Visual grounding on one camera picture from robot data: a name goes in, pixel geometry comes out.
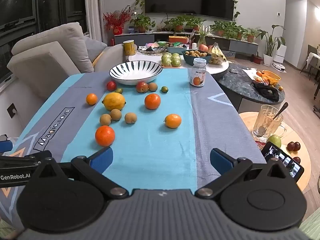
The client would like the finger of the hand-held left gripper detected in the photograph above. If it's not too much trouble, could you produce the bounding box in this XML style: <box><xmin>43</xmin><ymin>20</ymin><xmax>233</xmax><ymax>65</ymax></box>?
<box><xmin>0</xmin><ymin>141</ymin><xmax>13</xmax><ymax>153</ymax></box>
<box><xmin>0</xmin><ymin>151</ymin><xmax>52</xmax><ymax>168</ymax></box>

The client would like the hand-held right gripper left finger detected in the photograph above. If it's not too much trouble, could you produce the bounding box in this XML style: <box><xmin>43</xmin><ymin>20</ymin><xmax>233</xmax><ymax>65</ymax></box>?
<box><xmin>30</xmin><ymin>146</ymin><xmax>129</xmax><ymax>201</ymax></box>

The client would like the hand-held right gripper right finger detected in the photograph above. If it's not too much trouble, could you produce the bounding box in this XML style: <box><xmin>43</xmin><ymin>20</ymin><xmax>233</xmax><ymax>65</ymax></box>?
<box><xmin>195</xmin><ymin>148</ymin><xmax>293</xmax><ymax>198</ymax></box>

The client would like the yellow lemon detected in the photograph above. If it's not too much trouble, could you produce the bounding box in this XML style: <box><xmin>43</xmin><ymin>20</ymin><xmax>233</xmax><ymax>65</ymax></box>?
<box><xmin>101</xmin><ymin>92</ymin><xmax>126</xmax><ymax>111</ymax></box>

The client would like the red yellow apple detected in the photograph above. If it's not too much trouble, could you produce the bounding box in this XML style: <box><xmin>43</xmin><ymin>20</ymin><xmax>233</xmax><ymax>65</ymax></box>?
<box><xmin>136</xmin><ymin>81</ymin><xmax>149</xmax><ymax>93</ymax></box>

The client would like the white black striped bowl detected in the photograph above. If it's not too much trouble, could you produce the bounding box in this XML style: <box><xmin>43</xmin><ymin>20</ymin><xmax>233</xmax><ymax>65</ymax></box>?
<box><xmin>109</xmin><ymin>61</ymin><xmax>163</xmax><ymax>85</ymax></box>

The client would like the wooden round side table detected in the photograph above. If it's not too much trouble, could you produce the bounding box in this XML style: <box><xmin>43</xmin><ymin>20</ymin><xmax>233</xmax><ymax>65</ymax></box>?
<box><xmin>239</xmin><ymin>111</ymin><xmax>312</xmax><ymax>193</ymax></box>

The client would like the blue grey printed tablecloth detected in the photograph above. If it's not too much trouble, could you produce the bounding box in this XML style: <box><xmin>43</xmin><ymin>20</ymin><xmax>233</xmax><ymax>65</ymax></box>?
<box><xmin>0</xmin><ymin>67</ymin><xmax>268</xmax><ymax>233</ymax></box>

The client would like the green round fruit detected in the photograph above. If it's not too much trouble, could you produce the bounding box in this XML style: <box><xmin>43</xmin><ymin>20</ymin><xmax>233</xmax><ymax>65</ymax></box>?
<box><xmin>267</xmin><ymin>134</ymin><xmax>282</xmax><ymax>148</ymax></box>

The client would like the glass mug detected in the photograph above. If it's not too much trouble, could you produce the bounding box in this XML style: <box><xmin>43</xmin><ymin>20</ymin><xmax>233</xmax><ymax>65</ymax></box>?
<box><xmin>252</xmin><ymin>104</ymin><xmax>288</xmax><ymax>144</ymax></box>

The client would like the black smartphone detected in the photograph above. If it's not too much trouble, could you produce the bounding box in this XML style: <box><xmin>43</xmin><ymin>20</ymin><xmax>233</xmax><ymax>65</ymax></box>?
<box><xmin>260</xmin><ymin>141</ymin><xmax>305</xmax><ymax>183</ymax></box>

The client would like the dark marble round table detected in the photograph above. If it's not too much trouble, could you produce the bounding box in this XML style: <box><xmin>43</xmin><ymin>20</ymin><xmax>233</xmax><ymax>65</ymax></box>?
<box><xmin>214</xmin><ymin>64</ymin><xmax>286</xmax><ymax>114</ymax></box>

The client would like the metal spoon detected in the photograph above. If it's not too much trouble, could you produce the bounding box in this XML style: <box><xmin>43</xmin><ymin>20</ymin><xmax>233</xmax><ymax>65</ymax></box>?
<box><xmin>257</xmin><ymin>102</ymin><xmax>289</xmax><ymax>137</ymax></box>

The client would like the black cloth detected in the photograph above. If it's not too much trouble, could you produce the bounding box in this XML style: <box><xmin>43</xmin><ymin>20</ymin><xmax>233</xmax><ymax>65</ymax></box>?
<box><xmin>252</xmin><ymin>82</ymin><xmax>280</xmax><ymax>103</ymax></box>

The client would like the clear bottle orange label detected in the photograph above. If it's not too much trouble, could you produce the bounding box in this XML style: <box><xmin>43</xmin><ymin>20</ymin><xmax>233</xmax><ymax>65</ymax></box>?
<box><xmin>189</xmin><ymin>57</ymin><xmax>207</xmax><ymax>87</ymax></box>

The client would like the beige sofa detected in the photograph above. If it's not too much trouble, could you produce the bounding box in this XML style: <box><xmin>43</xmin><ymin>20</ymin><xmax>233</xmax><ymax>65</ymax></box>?
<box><xmin>6</xmin><ymin>22</ymin><xmax>125</xmax><ymax>100</ymax></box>

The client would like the white paper sheet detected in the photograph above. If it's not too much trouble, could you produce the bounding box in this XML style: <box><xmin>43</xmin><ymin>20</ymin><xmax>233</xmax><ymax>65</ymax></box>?
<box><xmin>244</xmin><ymin>67</ymin><xmax>263</xmax><ymax>79</ymax></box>

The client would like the orange plastic basket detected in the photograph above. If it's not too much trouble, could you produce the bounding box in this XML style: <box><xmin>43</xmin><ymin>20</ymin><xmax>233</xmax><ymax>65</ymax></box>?
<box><xmin>261</xmin><ymin>69</ymin><xmax>282</xmax><ymax>86</ymax></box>

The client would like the white round coffee table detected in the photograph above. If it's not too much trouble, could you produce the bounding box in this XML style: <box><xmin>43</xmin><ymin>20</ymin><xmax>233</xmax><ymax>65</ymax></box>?
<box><xmin>129</xmin><ymin>49</ymin><xmax>230</xmax><ymax>75</ymax></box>

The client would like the yellow cushion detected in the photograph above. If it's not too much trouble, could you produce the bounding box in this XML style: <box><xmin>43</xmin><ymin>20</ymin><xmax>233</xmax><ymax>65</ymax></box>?
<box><xmin>92</xmin><ymin>52</ymin><xmax>104</xmax><ymax>67</ymax></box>

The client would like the dark teal bowl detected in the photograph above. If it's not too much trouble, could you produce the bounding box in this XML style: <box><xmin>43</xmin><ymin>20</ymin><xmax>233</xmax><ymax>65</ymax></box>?
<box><xmin>181</xmin><ymin>50</ymin><xmax>212</xmax><ymax>64</ymax></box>

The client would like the small red potted plant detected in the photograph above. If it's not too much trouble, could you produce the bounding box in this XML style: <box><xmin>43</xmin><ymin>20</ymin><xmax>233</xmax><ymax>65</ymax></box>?
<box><xmin>252</xmin><ymin>51</ymin><xmax>263</xmax><ymax>65</ymax></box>

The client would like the bunch of bananas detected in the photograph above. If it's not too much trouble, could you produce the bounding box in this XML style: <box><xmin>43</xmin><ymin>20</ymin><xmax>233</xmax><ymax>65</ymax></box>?
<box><xmin>208</xmin><ymin>42</ymin><xmax>228</xmax><ymax>65</ymax></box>

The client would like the pile of small longans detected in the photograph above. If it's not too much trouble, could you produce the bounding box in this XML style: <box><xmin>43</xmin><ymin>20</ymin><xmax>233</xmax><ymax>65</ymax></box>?
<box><xmin>184</xmin><ymin>50</ymin><xmax>208</xmax><ymax>57</ymax></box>

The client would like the grey cushion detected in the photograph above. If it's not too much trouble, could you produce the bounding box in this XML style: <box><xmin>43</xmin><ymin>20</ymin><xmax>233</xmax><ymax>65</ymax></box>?
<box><xmin>85</xmin><ymin>37</ymin><xmax>108</xmax><ymax>65</ymax></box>

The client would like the tall plant white pot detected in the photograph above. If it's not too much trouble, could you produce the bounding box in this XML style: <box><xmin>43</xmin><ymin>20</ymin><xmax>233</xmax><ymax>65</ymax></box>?
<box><xmin>257</xmin><ymin>24</ymin><xmax>285</xmax><ymax>64</ymax></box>

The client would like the yellow canister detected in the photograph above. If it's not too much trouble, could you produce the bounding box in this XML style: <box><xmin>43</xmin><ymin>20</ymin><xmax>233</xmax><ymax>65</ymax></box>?
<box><xmin>123</xmin><ymin>40</ymin><xmax>137</xmax><ymax>56</ymax></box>

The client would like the grey television cabinet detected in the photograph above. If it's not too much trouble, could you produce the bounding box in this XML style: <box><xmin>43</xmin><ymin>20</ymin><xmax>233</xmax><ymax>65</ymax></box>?
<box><xmin>114</xmin><ymin>31</ymin><xmax>259</xmax><ymax>54</ymax></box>

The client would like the teal snack tray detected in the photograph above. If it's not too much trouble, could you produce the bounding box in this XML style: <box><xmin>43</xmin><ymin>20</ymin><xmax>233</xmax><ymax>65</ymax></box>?
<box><xmin>166</xmin><ymin>44</ymin><xmax>189</xmax><ymax>54</ymax></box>

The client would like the glass vase with plant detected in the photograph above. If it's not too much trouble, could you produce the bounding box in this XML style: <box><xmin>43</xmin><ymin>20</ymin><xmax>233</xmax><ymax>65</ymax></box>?
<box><xmin>194</xmin><ymin>26</ymin><xmax>215</xmax><ymax>47</ymax></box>

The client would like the white vacuum dock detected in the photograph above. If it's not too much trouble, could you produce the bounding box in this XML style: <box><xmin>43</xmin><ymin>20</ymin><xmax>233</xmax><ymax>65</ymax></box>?
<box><xmin>274</xmin><ymin>44</ymin><xmax>287</xmax><ymax>63</ymax></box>

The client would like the covered dining table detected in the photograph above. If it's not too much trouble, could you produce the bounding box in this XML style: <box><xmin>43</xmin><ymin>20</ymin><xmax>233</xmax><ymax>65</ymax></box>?
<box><xmin>306</xmin><ymin>51</ymin><xmax>320</xmax><ymax>80</ymax></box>

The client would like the red flower arrangement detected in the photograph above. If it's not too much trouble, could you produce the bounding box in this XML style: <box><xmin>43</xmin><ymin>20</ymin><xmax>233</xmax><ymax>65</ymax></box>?
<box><xmin>102</xmin><ymin>5</ymin><xmax>135</xmax><ymax>35</ymax></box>

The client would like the dining chair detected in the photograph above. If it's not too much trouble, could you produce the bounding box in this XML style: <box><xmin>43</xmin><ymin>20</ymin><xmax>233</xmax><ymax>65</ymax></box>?
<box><xmin>300</xmin><ymin>44</ymin><xmax>319</xmax><ymax>74</ymax></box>

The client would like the dark window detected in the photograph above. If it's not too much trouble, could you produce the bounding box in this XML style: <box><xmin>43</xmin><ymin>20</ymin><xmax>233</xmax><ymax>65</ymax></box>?
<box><xmin>0</xmin><ymin>0</ymin><xmax>87</xmax><ymax>85</ymax></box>

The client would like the row of potted green plants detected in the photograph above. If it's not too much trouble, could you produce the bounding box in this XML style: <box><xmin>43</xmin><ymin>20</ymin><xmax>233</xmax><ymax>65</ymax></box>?
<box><xmin>130</xmin><ymin>14</ymin><xmax>260</xmax><ymax>43</ymax></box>

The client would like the white curtain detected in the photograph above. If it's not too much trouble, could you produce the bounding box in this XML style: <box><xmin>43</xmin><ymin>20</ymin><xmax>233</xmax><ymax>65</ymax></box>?
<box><xmin>84</xmin><ymin>0</ymin><xmax>105</xmax><ymax>43</ymax></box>

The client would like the wall socket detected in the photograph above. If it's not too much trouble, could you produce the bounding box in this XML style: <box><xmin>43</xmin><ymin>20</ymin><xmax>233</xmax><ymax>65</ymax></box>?
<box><xmin>7</xmin><ymin>102</ymin><xmax>17</xmax><ymax>119</ymax></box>

